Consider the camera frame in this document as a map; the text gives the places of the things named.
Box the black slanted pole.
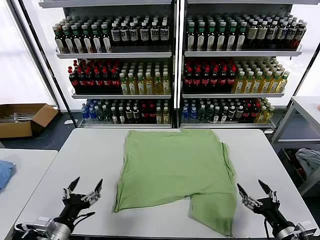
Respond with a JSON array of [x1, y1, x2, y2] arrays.
[[287, 46, 320, 108], [18, 0, 78, 128]]

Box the black storage crate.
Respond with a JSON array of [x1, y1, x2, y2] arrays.
[[277, 147, 307, 187]]

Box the dark tea bottle green label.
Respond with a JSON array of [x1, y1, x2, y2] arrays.
[[62, 24, 74, 54], [91, 23, 103, 53], [236, 21, 247, 52], [216, 21, 227, 52], [186, 21, 196, 52], [226, 21, 237, 52], [206, 21, 217, 52], [81, 23, 93, 54], [196, 21, 206, 52], [54, 26, 65, 54], [101, 23, 113, 53], [71, 24, 83, 54]]

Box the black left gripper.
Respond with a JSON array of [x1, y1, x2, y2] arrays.
[[58, 176, 104, 226]]

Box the red item in crate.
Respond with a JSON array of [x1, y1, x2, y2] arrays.
[[291, 154, 305, 176]]

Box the grey metal shelf rack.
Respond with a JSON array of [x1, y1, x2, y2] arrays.
[[178, 0, 305, 130], [37, 0, 176, 130]]

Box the grey white cloth pile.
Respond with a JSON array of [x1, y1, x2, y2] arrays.
[[295, 147, 320, 178]]

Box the small cola bottle red label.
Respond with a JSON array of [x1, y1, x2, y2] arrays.
[[242, 103, 252, 122], [140, 103, 150, 124], [148, 103, 157, 124], [250, 102, 260, 122]]

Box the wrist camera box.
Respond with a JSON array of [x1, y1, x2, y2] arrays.
[[14, 216, 57, 238], [293, 221, 320, 240]]

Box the open cardboard box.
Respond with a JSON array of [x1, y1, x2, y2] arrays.
[[0, 103, 60, 139]]

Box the white side table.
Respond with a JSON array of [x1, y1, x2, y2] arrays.
[[0, 148, 59, 240]]

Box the green polo shirt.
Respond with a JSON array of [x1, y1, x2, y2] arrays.
[[111, 128, 238, 237]]

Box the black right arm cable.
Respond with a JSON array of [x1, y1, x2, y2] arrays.
[[263, 217, 272, 240]]

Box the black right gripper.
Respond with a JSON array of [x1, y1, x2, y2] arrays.
[[236, 179, 288, 232]]

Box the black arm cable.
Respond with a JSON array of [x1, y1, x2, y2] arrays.
[[71, 211, 96, 226], [263, 217, 272, 240]]

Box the dark drink bottle white label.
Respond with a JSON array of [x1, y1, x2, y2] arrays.
[[120, 22, 131, 47], [129, 21, 140, 47], [139, 21, 150, 47], [110, 22, 121, 47], [286, 21, 298, 50], [149, 21, 160, 47], [159, 21, 170, 47], [294, 21, 308, 50], [276, 21, 288, 50], [266, 21, 278, 50]]

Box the grey parts in cardboard box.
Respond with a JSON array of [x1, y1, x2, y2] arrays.
[[0, 112, 35, 124]]

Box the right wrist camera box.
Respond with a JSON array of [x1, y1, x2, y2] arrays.
[[293, 221, 320, 240]]

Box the yellow tea bottle white cap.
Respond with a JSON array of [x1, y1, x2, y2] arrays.
[[136, 71, 146, 95], [119, 72, 129, 95], [161, 71, 171, 95], [145, 71, 154, 95], [153, 71, 163, 95], [250, 70, 264, 94], [127, 72, 137, 95], [259, 70, 273, 94], [276, 70, 291, 94], [232, 71, 246, 94], [241, 71, 255, 94], [268, 70, 282, 94]]

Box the grey metal frame table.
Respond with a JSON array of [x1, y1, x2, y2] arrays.
[[270, 96, 320, 151]]

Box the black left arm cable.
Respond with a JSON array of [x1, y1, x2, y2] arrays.
[[71, 211, 96, 226]]

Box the cola bottle red cap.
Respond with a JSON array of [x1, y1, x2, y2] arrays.
[[77, 67, 87, 94], [209, 66, 220, 92], [192, 66, 202, 92], [183, 66, 193, 92], [102, 68, 112, 94], [94, 68, 104, 94], [110, 68, 121, 94], [218, 66, 228, 92], [226, 66, 237, 92], [68, 66, 79, 94], [201, 66, 211, 92], [85, 68, 95, 94]]

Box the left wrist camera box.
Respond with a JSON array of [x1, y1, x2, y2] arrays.
[[14, 216, 57, 238]]

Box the dark bottle beige label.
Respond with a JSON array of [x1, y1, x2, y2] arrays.
[[256, 21, 268, 50], [246, 21, 258, 50]]

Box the folded blue cloth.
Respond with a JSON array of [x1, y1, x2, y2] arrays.
[[0, 159, 16, 192]]

